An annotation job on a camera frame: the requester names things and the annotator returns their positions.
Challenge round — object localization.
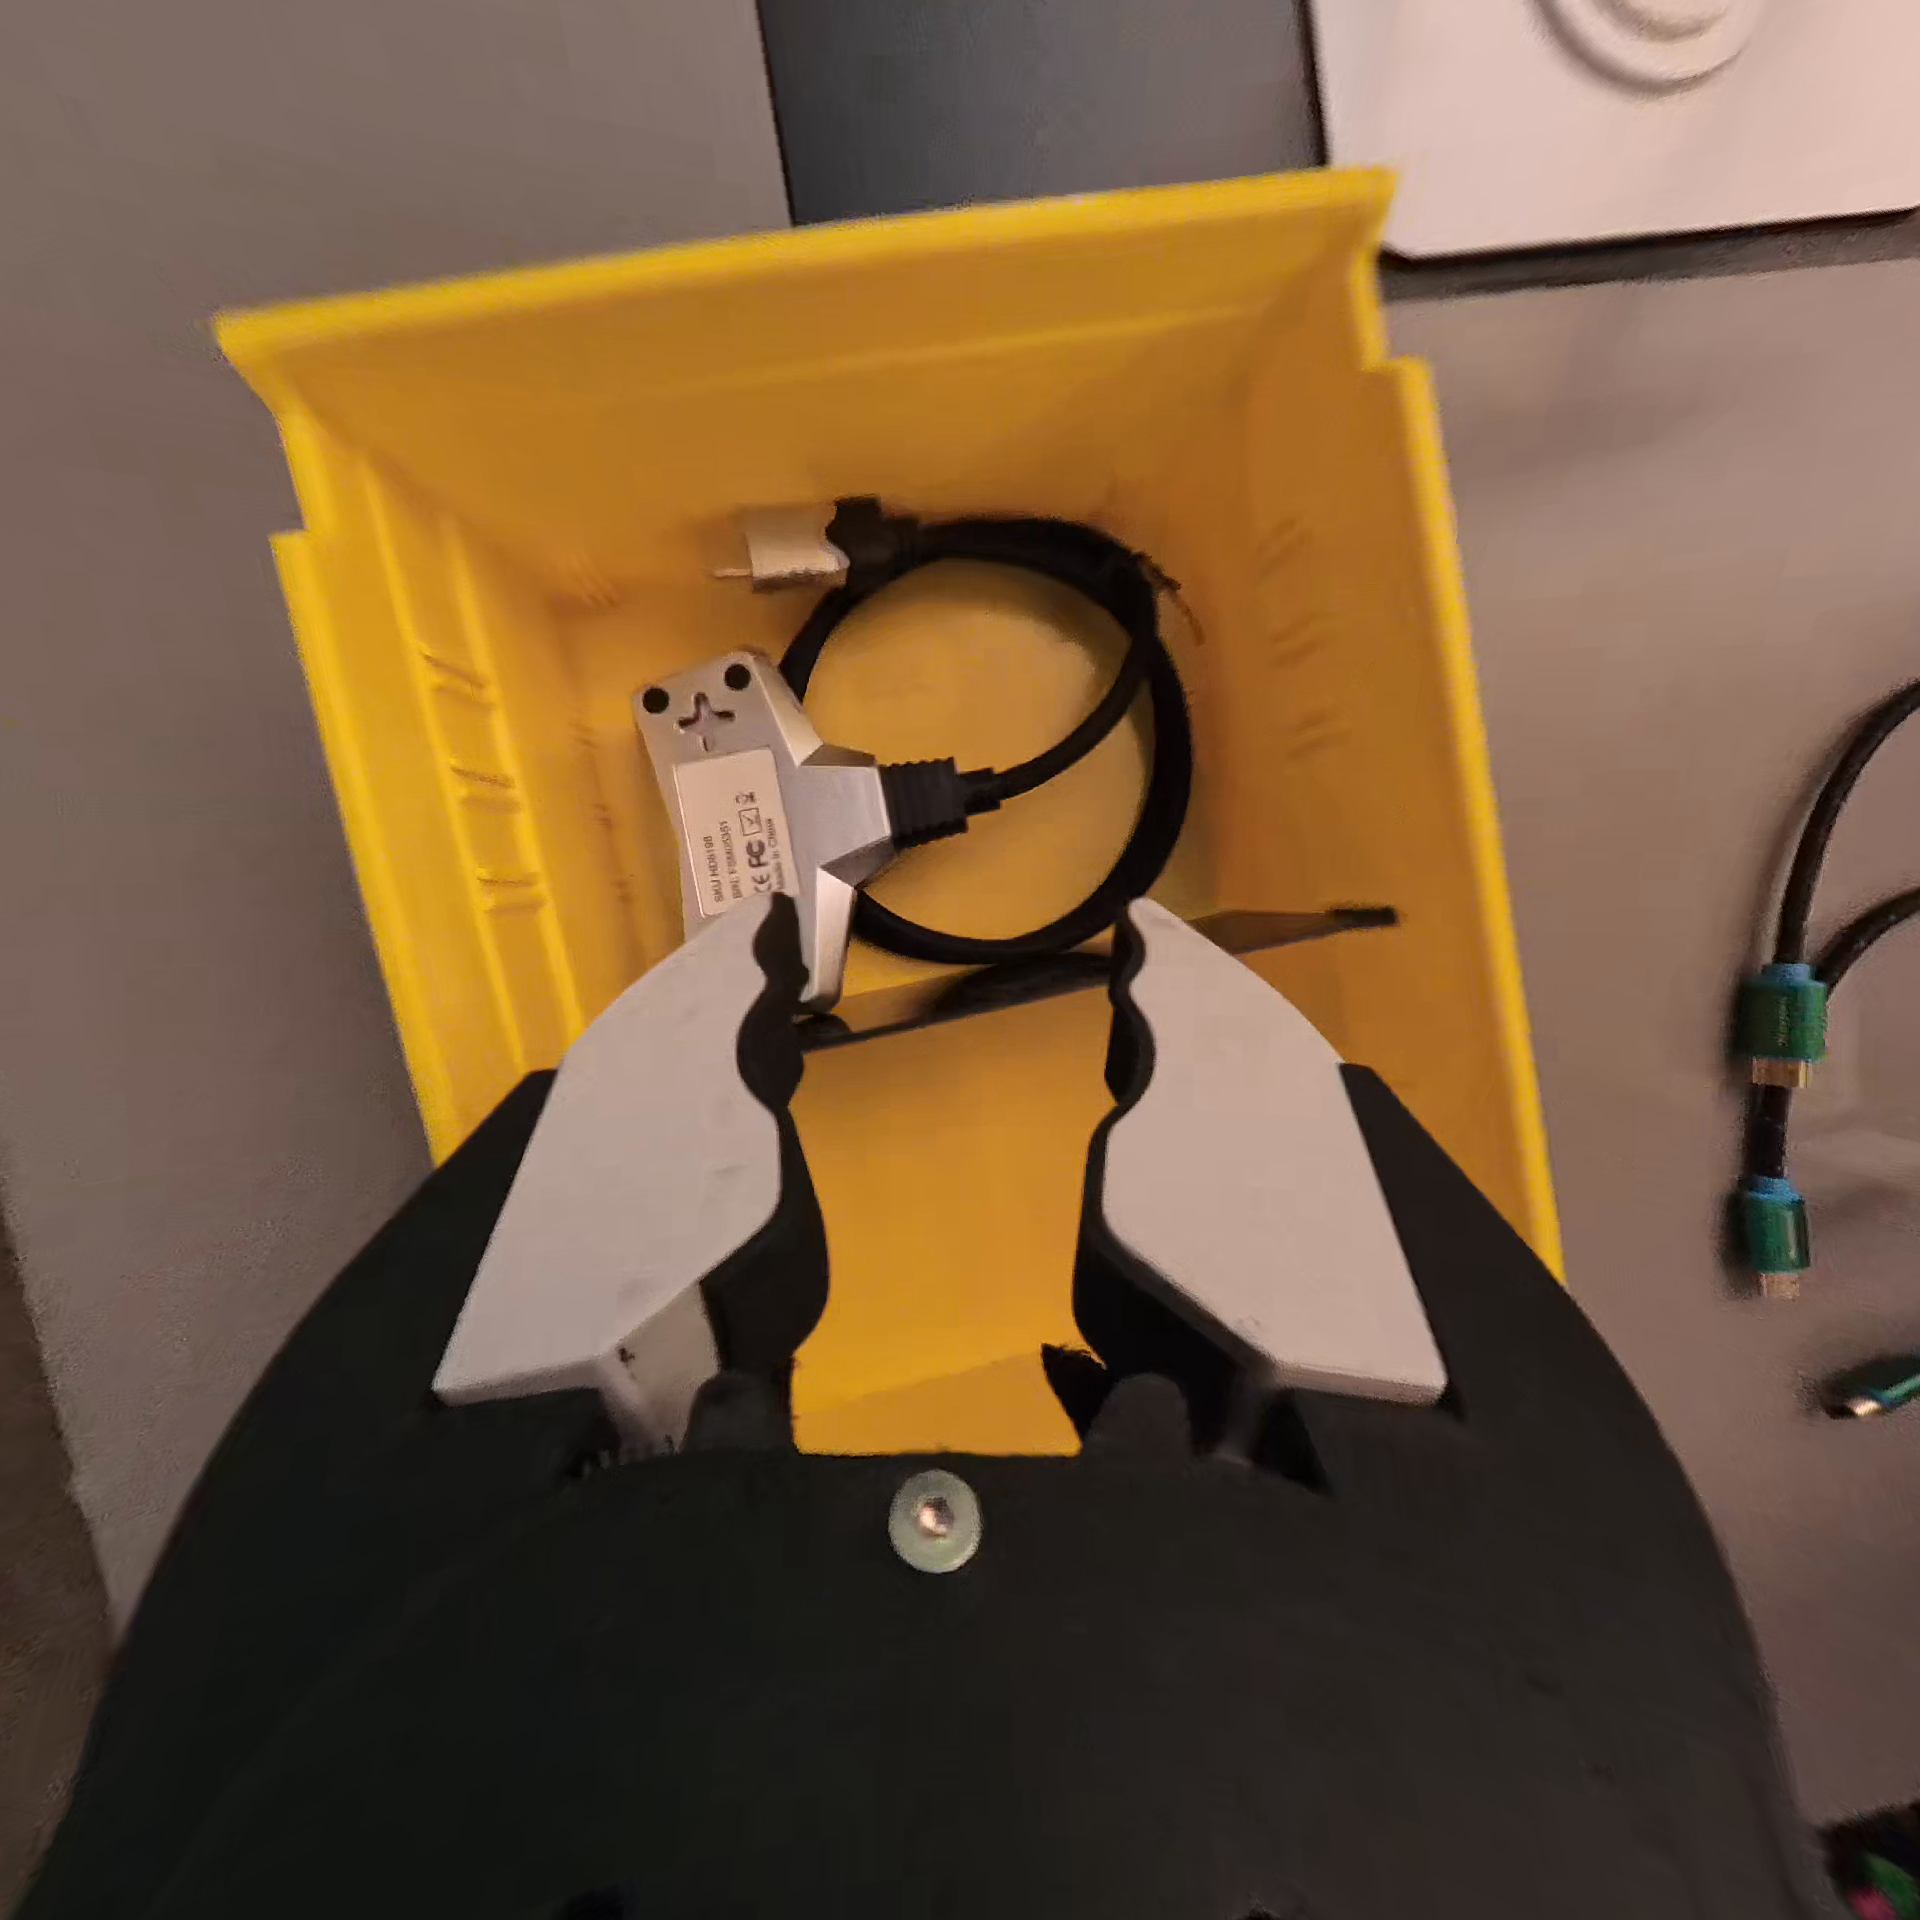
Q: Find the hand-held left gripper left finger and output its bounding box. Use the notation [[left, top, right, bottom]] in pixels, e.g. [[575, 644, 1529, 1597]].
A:
[[431, 896, 833, 1413]]

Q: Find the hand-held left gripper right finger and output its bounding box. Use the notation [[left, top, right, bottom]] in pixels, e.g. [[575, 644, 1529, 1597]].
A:
[[1080, 896, 1454, 1413]]

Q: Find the silver HDMI splitter with cable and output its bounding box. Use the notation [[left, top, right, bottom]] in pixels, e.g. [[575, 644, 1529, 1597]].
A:
[[629, 496, 1196, 1012]]

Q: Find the yellow plastic bin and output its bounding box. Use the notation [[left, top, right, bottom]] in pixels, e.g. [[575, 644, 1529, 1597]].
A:
[[209, 166, 1570, 1458]]

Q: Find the black bin divider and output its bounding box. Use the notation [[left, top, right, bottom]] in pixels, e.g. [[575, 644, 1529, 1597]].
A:
[[794, 901, 1404, 1053]]

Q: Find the white rounded base plate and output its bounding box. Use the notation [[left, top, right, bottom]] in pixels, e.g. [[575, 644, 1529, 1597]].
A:
[[1304, 0, 1920, 265]]

